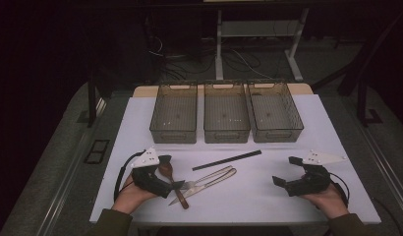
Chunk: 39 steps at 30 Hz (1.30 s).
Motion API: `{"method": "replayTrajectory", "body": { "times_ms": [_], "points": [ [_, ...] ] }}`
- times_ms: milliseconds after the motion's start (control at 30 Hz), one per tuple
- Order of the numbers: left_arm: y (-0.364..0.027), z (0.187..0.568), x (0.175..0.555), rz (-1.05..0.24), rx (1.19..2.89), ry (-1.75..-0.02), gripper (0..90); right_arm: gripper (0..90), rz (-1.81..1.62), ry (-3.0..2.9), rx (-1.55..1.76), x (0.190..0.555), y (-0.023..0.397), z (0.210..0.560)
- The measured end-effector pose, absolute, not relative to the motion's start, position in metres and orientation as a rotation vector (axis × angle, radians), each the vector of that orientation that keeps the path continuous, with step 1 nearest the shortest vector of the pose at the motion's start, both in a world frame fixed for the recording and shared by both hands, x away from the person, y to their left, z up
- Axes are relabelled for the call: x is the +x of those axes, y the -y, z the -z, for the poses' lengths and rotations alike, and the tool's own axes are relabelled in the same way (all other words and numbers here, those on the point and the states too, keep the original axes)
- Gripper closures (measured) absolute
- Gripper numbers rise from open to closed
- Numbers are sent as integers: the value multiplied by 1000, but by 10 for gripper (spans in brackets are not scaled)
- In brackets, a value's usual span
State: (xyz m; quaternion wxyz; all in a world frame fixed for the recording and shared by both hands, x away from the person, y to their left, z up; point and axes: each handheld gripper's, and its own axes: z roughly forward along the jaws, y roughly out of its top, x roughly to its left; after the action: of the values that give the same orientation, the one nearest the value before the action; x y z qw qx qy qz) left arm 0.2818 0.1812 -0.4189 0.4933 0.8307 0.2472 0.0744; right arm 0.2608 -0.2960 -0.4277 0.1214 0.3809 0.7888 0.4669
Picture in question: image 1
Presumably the left hand-held gripper cable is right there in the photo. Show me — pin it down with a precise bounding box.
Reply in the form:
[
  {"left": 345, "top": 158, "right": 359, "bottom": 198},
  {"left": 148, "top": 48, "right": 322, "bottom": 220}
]
[{"left": 113, "top": 149, "right": 147, "bottom": 203}]

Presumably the metal fork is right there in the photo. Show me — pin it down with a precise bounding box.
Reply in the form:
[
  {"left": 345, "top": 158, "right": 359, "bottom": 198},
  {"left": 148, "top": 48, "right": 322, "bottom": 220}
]
[{"left": 180, "top": 165, "right": 234, "bottom": 191}]

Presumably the hand-held gripper cable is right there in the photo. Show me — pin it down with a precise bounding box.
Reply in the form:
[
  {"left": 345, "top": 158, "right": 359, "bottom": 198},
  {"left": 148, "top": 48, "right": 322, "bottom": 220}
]
[
  {"left": 113, "top": 149, "right": 147, "bottom": 203},
  {"left": 328, "top": 171, "right": 351, "bottom": 207}
]

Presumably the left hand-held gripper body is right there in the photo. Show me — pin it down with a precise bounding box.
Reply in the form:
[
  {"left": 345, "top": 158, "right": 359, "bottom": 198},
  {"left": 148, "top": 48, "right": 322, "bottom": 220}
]
[{"left": 130, "top": 147, "right": 174, "bottom": 200}]

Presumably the bundle of floor cables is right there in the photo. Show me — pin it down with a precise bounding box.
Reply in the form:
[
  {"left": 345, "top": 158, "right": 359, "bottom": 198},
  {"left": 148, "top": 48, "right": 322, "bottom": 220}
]
[{"left": 146, "top": 35, "right": 272, "bottom": 82}]

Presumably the white table cover sheet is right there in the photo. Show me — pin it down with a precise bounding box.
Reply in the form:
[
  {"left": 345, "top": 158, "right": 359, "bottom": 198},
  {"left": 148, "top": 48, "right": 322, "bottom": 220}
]
[{"left": 88, "top": 93, "right": 382, "bottom": 226}]

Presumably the metal table knife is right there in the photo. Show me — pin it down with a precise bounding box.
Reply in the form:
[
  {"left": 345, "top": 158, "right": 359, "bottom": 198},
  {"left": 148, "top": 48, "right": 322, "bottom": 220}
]
[{"left": 168, "top": 167, "right": 238, "bottom": 207}]

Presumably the black chopstick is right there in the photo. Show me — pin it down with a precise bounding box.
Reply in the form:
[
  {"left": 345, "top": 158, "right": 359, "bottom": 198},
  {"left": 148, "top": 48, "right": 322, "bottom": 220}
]
[
  {"left": 192, "top": 149, "right": 262, "bottom": 171},
  {"left": 192, "top": 149, "right": 262, "bottom": 172}
]

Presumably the person's right hand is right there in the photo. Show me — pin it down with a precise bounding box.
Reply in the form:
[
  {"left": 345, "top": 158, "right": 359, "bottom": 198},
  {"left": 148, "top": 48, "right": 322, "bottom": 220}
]
[{"left": 301, "top": 183, "right": 350, "bottom": 220}]

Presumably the brown transparent plastic bin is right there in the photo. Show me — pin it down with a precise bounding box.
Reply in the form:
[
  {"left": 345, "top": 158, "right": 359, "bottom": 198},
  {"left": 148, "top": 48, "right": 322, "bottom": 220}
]
[
  {"left": 148, "top": 81, "right": 199, "bottom": 145},
  {"left": 246, "top": 79, "right": 305, "bottom": 144},
  {"left": 202, "top": 80, "right": 252, "bottom": 145}
]

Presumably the black metal post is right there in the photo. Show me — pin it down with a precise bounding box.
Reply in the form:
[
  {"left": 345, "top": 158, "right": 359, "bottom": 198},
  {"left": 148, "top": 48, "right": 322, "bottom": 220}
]
[{"left": 86, "top": 75, "right": 98, "bottom": 128}]

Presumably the right hand-held gripper cable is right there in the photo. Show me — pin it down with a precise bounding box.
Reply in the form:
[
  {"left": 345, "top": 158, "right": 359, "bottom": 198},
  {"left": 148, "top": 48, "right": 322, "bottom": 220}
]
[{"left": 328, "top": 171, "right": 351, "bottom": 207}]

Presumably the thin black cable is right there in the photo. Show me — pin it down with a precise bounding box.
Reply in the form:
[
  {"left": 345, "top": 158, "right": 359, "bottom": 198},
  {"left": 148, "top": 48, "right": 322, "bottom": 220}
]
[{"left": 373, "top": 196, "right": 403, "bottom": 236}]

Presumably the black metal stand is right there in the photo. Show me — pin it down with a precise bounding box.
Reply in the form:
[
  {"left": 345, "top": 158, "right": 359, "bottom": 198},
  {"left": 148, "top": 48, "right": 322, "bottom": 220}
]
[{"left": 336, "top": 13, "right": 384, "bottom": 128}]

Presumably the person's left hand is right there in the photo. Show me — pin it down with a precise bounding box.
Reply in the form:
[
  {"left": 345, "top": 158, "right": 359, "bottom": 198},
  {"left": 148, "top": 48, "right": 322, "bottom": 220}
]
[{"left": 111, "top": 173, "right": 158, "bottom": 215}]

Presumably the brown wooden spoon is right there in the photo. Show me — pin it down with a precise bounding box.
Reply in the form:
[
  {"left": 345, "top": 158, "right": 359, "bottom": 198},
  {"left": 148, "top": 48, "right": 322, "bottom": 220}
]
[{"left": 157, "top": 160, "right": 190, "bottom": 210}]

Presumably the white metal desk frame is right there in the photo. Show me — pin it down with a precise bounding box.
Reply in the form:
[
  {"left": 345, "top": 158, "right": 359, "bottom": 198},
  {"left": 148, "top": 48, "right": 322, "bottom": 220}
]
[{"left": 214, "top": 8, "right": 311, "bottom": 83}]

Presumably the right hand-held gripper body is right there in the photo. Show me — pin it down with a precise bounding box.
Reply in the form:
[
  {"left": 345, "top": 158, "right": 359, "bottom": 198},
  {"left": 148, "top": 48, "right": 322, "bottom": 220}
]
[{"left": 283, "top": 149, "right": 349, "bottom": 198}]

